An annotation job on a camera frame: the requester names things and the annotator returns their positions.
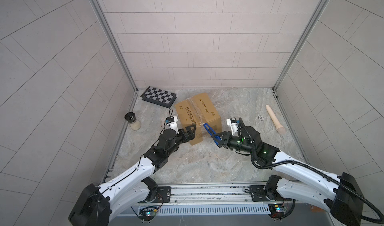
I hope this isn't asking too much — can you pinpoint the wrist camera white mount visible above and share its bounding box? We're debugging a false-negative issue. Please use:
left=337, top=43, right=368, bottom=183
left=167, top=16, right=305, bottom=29
left=165, top=116, right=179, bottom=135
left=226, top=118, right=239, bottom=136

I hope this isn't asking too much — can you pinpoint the aluminium front rail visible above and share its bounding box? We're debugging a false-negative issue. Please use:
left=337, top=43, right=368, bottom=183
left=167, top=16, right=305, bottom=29
left=117, top=183, right=308, bottom=217

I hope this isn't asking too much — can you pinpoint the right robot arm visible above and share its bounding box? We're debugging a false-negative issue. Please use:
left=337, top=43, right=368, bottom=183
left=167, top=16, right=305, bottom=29
left=212, top=131, right=366, bottom=226

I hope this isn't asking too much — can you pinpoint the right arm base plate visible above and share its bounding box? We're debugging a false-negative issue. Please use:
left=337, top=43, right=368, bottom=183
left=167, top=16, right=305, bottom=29
left=244, top=186, right=282, bottom=202

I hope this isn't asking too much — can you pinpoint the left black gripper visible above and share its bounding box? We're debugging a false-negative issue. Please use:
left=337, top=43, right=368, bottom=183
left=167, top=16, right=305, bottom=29
left=164, top=126, right=197, bottom=158

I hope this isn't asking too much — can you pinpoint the wooden rolling pin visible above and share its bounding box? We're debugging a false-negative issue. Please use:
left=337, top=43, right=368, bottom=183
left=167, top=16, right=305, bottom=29
left=266, top=105, right=286, bottom=135

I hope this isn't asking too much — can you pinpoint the black white chessboard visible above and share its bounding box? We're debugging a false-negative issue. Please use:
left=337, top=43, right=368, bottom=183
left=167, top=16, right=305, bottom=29
left=141, top=86, right=177, bottom=108

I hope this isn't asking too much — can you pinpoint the blue utility knife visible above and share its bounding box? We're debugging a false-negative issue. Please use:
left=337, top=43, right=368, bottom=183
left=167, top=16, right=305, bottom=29
left=203, top=123, right=221, bottom=147

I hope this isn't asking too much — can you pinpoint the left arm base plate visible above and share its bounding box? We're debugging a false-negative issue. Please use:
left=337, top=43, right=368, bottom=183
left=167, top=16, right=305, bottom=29
left=144, top=187, right=172, bottom=204

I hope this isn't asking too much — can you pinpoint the right green circuit board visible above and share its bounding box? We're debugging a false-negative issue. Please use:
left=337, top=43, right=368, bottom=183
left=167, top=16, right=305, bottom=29
left=268, top=204, right=288, bottom=219

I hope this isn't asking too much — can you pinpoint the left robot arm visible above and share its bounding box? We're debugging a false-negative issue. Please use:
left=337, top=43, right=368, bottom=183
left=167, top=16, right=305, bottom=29
left=68, top=125, right=196, bottom=226

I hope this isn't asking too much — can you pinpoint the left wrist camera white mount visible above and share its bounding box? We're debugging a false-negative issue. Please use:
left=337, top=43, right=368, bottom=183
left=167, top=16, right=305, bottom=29
left=165, top=116, right=179, bottom=135

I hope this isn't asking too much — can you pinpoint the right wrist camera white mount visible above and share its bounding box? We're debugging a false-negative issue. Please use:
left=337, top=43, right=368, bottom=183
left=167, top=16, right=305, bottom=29
left=226, top=118, right=239, bottom=136

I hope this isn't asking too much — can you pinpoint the left corner aluminium post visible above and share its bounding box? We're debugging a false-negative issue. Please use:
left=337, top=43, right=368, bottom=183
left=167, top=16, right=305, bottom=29
left=89, top=0, right=139, bottom=94

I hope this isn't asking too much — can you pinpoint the left green circuit board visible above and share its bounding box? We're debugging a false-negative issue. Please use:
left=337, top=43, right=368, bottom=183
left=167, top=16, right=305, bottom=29
left=139, top=206, right=159, bottom=222

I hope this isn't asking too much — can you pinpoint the brown cardboard express box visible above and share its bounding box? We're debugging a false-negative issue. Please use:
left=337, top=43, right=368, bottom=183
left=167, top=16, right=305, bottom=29
left=175, top=92, right=222, bottom=146

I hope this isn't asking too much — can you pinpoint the black corrugated cable conduit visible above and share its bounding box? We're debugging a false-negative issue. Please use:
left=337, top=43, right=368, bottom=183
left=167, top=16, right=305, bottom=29
left=238, top=117, right=384, bottom=225

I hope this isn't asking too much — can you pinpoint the corner aluminium post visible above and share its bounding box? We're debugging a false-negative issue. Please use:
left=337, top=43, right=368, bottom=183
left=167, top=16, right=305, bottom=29
left=272, top=0, right=330, bottom=94
left=89, top=0, right=139, bottom=94

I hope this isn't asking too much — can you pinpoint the green circuit board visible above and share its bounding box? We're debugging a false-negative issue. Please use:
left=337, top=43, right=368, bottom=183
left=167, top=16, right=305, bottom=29
left=268, top=204, right=288, bottom=219
left=139, top=206, right=159, bottom=222

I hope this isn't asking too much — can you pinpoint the right corner aluminium post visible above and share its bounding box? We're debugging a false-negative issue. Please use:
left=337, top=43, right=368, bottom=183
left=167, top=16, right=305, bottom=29
left=272, top=0, right=330, bottom=94

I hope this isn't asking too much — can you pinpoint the glass jar black lid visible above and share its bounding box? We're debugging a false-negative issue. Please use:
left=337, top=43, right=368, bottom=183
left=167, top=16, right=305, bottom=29
left=125, top=112, right=141, bottom=131

